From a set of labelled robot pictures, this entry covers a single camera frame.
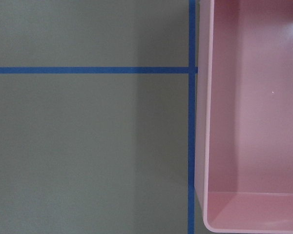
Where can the pink plastic bin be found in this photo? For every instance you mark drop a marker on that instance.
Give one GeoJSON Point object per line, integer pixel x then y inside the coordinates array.
{"type": "Point", "coordinates": [244, 116]}

